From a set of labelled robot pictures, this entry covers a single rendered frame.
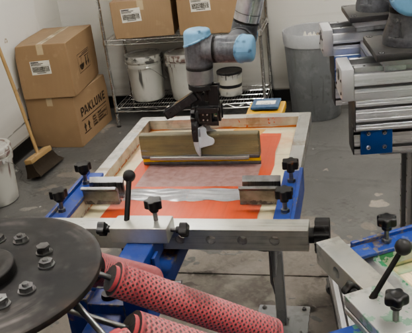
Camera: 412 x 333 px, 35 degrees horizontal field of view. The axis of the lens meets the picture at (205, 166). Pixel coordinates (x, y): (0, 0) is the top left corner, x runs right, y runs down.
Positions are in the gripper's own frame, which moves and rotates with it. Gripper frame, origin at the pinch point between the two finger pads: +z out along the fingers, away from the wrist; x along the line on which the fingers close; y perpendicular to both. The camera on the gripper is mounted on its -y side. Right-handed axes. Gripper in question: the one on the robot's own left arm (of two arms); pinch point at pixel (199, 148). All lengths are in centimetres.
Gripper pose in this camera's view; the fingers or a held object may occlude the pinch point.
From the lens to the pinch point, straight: 189.6
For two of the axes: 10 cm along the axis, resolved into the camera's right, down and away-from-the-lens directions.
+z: 0.8, 9.1, 4.0
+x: 2.1, -4.1, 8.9
